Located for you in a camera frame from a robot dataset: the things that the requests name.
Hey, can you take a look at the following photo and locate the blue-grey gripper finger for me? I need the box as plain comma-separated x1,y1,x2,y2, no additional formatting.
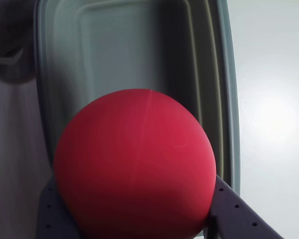
35,177,82,239
206,174,286,239

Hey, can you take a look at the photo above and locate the red ball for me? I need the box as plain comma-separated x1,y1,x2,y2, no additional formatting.
53,88,218,239

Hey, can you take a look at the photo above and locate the grey plastic container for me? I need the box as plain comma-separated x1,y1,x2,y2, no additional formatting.
33,0,241,198

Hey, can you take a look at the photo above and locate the dark furniture beside table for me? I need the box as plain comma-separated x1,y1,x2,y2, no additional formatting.
0,0,38,83

